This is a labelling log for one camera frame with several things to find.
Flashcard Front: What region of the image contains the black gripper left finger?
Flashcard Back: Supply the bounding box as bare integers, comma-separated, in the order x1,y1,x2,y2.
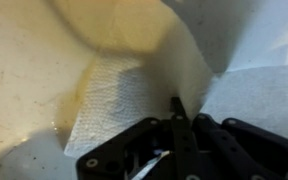
75,96,202,180

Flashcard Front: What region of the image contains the white paper towel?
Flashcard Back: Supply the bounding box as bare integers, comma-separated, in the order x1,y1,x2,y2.
52,0,288,159

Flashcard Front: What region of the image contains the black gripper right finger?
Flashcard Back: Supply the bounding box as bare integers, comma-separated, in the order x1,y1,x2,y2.
192,113,288,180

